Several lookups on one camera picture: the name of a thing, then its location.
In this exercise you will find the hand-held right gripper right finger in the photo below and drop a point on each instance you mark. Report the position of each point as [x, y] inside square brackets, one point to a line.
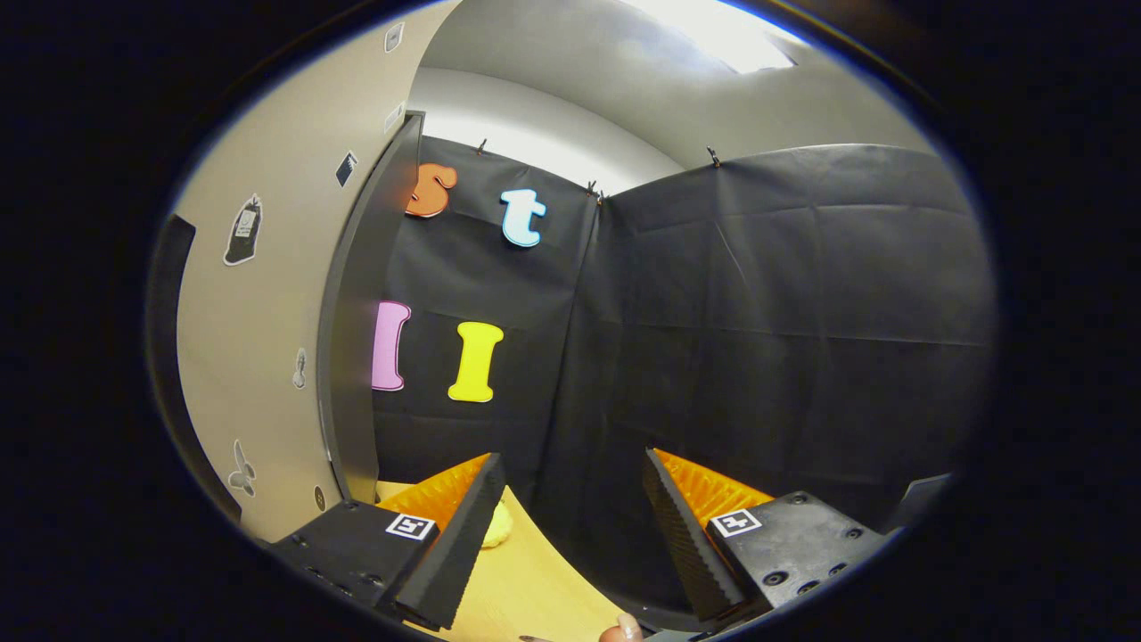
[682, 544]

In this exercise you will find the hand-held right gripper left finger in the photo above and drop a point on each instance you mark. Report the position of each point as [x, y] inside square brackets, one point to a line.
[459, 553]

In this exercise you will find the gray cabinet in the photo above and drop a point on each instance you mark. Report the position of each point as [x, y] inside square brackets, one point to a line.
[357, 357]

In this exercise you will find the pale yellow round bun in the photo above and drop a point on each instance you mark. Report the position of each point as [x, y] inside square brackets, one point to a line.
[496, 528]

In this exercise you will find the black backdrop cloth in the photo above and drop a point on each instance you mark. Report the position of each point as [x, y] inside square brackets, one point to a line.
[784, 357]

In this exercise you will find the gray rounded panel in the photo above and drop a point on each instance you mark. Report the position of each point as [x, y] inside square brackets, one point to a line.
[918, 501]

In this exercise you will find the long ceiling light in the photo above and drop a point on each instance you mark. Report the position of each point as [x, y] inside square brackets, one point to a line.
[713, 31]

